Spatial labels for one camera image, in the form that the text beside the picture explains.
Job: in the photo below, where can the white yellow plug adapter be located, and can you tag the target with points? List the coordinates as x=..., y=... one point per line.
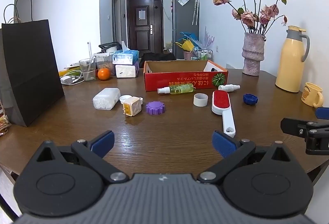
x=132, y=108

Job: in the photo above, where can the yellow watering can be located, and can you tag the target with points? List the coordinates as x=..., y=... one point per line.
x=187, y=45

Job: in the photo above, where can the white folded umbrella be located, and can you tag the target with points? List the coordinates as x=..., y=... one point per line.
x=195, y=8

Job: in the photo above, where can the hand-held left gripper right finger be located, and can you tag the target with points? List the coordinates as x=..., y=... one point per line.
x=223, y=143

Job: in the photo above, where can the blue tissue pack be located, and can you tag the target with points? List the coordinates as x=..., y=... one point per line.
x=126, y=57

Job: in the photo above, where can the blue folding rack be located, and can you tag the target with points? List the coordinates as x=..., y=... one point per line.
x=186, y=35

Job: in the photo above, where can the black paper bag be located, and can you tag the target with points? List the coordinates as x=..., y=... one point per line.
x=28, y=72

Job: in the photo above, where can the clear plastic bag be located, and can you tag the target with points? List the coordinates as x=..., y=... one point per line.
x=183, y=0

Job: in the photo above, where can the snack packet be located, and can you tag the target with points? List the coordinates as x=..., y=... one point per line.
x=3, y=123

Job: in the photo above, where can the orange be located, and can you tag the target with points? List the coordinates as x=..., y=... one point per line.
x=104, y=74

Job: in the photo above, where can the white tissue pack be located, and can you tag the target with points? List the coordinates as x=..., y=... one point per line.
x=126, y=71

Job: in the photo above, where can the paper notice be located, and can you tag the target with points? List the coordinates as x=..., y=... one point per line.
x=142, y=15

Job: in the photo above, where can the yellow thermos jug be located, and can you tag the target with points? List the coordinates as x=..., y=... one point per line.
x=289, y=64

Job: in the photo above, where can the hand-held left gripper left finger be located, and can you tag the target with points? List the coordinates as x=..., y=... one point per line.
x=102, y=140

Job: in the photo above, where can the purple bottle cap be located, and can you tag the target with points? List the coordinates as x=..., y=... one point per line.
x=155, y=108

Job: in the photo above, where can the clear glass cup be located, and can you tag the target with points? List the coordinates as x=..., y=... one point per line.
x=87, y=72

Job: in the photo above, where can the purple feather decoration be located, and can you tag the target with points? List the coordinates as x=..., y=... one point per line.
x=208, y=40

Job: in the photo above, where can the clear food container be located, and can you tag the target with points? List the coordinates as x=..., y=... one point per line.
x=105, y=66

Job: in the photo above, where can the red cardboard box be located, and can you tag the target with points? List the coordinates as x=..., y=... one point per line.
x=185, y=81

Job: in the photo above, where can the grey interior door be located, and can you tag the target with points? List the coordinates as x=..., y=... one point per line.
x=116, y=18

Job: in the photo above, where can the red white lint brush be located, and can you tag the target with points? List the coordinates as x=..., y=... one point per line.
x=221, y=100

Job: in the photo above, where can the small white spray bottle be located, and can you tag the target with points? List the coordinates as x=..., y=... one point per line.
x=228, y=87

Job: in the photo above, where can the blue bottle cap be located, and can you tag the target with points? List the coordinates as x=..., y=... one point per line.
x=250, y=99

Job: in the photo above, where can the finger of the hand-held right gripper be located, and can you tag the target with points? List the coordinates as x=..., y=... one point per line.
x=295, y=126
x=323, y=113

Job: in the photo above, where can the grey refrigerator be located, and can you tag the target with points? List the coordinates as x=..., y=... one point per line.
x=180, y=23

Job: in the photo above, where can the dark brown entrance door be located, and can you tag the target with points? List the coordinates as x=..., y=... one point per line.
x=144, y=33

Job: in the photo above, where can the white flat box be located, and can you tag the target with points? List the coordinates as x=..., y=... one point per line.
x=72, y=65

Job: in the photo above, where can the yellow mug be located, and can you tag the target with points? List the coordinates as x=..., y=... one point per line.
x=309, y=94

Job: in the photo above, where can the clear cotton swab box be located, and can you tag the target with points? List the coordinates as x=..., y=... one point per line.
x=105, y=99

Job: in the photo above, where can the metal rack with bottles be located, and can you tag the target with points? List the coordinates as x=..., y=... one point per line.
x=203, y=54

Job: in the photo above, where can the green spray bottle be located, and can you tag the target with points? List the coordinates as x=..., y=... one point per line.
x=182, y=89

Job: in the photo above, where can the pink pot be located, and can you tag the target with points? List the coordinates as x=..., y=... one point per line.
x=188, y=55

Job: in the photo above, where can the white rod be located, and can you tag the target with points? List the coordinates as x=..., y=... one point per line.
x=88, y=50

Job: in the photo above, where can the yellow packet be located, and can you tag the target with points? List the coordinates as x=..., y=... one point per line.
x=68, y=72

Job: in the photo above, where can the dried pink roses bouquet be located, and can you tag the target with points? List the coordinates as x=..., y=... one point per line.
x=248, y=18

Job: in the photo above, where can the white charger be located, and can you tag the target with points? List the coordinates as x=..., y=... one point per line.
x=66, y=80

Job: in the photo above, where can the pink ceramic vase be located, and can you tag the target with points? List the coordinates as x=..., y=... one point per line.
x=253, y=56

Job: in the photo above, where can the white bottle cap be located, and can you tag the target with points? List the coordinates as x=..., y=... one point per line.
x=124, y=98
x=140, y=98

